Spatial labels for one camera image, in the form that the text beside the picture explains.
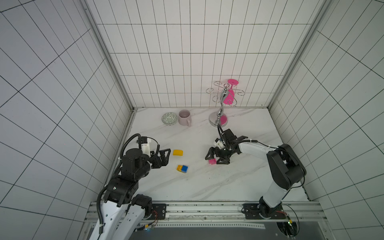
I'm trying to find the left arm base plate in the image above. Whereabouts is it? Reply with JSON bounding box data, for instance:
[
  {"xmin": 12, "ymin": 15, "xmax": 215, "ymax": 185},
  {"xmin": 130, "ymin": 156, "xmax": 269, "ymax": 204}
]
[{"xmin": 147, "ymin": 204, "xmax": 167, "ymax": 221}]

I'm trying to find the blue lego brick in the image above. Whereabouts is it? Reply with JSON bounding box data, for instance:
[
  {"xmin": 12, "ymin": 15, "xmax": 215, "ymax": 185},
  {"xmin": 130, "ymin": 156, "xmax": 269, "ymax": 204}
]
[{"xmin": 182, "ymin": 165, "xmax": 188, "ymax": 173}]

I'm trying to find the pink lego brick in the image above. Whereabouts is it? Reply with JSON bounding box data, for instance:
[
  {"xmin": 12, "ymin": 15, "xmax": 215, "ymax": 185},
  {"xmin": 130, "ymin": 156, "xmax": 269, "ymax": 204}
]
[{"xmin": 209, "ymin": 159, "xmax": 217, "ymax": 165}]

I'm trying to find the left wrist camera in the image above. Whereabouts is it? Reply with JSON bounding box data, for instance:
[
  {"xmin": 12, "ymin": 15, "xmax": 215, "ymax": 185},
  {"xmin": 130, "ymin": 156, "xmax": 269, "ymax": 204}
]
[{"xmin": 140, "ymin": 137, "xmax": 151, "ymax": 157}]

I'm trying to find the yellow curved lego piece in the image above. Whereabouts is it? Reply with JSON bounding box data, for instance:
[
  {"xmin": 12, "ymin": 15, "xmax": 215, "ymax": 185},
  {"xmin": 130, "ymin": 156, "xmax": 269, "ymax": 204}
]
[{"xmin": 173, "ymin": 150, "xmax": 184, "ymax": 156}]

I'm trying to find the silver cup holder stand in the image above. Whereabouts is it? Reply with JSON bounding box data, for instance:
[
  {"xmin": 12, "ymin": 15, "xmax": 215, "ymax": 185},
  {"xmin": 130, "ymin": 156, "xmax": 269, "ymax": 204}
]
[{"xmin": 206, "ymin": 81, "xmax": 245, "ymax": 127}]

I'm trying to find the pale pink mug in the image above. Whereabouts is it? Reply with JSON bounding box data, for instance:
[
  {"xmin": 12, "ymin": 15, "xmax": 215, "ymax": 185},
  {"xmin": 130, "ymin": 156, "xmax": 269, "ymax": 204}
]
[{"xmin": 178, "ymin": 110, "xmax": 192, "ymax": 127}]

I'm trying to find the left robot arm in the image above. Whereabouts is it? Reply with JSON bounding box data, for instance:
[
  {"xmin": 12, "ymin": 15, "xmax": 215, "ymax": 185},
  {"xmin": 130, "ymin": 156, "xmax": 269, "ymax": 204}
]
[{"xmin": 90, "ymin": 134, "xmax": 171, "ymax": 240}]

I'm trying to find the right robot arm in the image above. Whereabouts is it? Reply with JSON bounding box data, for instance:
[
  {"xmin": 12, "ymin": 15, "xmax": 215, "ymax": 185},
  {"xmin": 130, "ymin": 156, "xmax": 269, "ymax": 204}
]
[{"xmin": 205, "ymin": 125, "xmax": 307, "ymax": 220}]

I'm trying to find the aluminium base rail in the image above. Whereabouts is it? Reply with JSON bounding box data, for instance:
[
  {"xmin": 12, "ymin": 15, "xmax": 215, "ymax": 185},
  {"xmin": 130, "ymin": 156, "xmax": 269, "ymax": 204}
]
[{"xmin": 84, "ymin": 200, "xmax": 331, "ymax": 230}]

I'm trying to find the pink wine glass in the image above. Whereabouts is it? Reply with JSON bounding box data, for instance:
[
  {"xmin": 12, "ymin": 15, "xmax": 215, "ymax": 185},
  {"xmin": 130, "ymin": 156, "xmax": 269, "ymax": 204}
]
[{"xmin": 223, "ymin": 79, "xmax": 239, "ymax": 106}]

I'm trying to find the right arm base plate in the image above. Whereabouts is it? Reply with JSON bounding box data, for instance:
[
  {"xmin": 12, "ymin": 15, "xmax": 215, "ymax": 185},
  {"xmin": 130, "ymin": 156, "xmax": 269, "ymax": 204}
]
[{"xmin": 241, "ymin": 203, "xmax": 287, "ymax": 220}]

